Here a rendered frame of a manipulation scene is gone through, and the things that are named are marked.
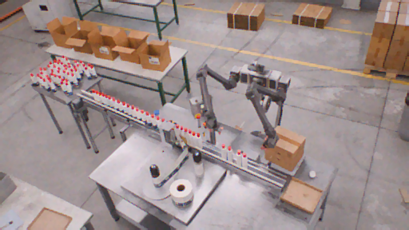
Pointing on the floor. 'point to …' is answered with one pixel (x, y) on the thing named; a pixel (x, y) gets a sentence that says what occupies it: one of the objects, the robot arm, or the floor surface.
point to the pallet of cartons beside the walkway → (390, 40)
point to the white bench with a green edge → (27, 196)
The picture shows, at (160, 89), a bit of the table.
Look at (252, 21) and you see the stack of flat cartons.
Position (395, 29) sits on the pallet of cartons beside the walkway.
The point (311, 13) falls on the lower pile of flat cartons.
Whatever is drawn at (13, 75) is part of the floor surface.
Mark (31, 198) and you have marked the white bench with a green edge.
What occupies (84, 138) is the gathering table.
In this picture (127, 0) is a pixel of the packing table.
